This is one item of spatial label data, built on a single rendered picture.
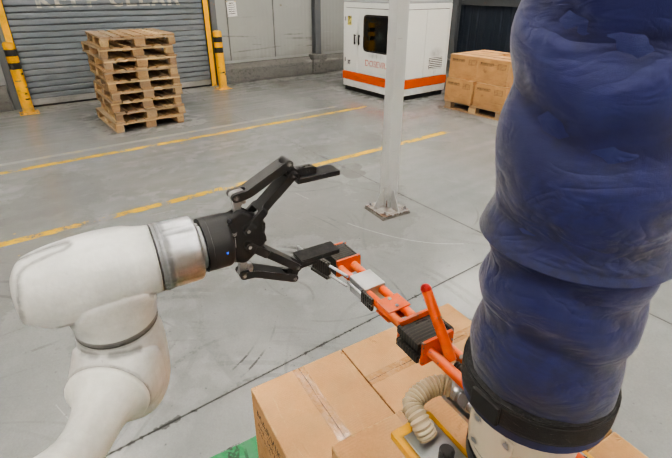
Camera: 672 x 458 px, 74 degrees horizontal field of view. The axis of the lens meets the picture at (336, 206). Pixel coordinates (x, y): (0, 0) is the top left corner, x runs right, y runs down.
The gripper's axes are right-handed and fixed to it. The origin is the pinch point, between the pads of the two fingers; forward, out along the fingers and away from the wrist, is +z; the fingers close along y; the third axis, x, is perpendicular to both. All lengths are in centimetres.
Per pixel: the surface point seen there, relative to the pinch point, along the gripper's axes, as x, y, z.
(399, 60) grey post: -242, 21, 207
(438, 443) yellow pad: 16, 45, 14
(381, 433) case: -2, 64, 15
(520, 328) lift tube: 27.7, 8.5, 12.8
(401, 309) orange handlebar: -7.9, 34.5, 23.5
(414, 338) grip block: 2.8, 32.2, 18.1
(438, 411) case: 1, 64, 31
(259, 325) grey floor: -158, 158, 41
